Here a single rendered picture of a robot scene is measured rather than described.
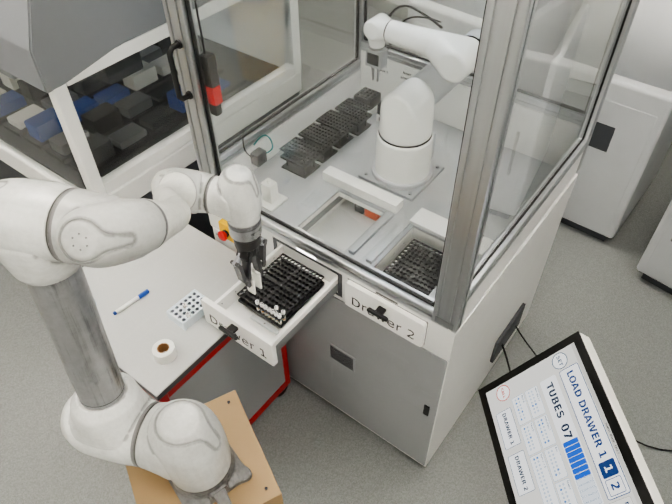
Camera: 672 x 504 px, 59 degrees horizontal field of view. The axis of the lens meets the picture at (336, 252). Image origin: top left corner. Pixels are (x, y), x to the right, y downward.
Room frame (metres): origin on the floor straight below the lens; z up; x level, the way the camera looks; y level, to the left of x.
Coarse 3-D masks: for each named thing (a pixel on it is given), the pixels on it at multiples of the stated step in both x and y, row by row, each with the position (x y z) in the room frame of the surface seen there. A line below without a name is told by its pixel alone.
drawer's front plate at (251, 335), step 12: (204, 300) 1.16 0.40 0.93; (204, 312) 1.17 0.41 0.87; (216, 312) 1.13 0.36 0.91; (228, 312) 1.12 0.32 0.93; (228, 324) 1.10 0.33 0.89; (240, 324) 1.07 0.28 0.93; (240, 336) 1.07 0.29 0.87; (252, 336) 1.04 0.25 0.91; (264, 336) 1.03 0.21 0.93; (252, 348) 1.04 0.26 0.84; (264, 348) 1.01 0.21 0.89; (276, 360) 1.00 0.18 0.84
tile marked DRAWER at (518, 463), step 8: (512, 456) 0.62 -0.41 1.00; (520, 456) 0.61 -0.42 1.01; (512, 464) 0.61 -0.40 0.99; (520, 464) 0.60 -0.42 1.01; (512, 472) 0.59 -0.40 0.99; (520, 472) 0.58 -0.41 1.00; (528, 472) 0.57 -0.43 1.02; (520, 480) 0.56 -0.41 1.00; (528, 480) 0.56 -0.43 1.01; (520, 488) 0.55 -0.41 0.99; (528, 488) 0.54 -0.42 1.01; (520, 496) 0.53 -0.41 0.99
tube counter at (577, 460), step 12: (564, 432) 0.62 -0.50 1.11; (576, 432) 0.61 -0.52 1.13; (564, 444) 0.60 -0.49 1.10; (576, 444) 0.59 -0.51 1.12; (576, 456) 0.57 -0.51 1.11; (576, 468) 0.54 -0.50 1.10; (588, 468) 0.53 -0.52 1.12; (576, 480) 0.52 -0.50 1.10; (588, 480) 0.51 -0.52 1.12; (588, 492) 0.49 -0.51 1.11
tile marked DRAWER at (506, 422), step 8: (496, 416) 0.73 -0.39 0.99; (504, 416) 0.72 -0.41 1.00; (512, 416) 0.71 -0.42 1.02; (504, 424) 0.70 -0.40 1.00; (512, 424) 0.69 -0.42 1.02; (504, 432) 0.68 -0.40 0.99; (512, 432) 0.68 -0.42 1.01; (504, 440) 0.67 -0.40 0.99; (512, 440) 0.66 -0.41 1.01; (520, 440) 0.65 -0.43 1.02
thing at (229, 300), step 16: (272, 256) 1.38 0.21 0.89; (304, 256) 1.38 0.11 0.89; (320, 272) 1.33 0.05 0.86; (240, 288) 1.26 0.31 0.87; (320, 288) 1.28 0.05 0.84; (336, 288) 1.26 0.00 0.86; (224, 304) 1.20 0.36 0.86; (240, 304) 1.22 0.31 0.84; (304, 304) 1.22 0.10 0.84; (320, 304) 1.20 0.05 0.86; (288, 320) 1.15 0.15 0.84; (304, 320) 1.13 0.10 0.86; (272, 336) 1.09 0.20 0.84; (288, 336) 1.07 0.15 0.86
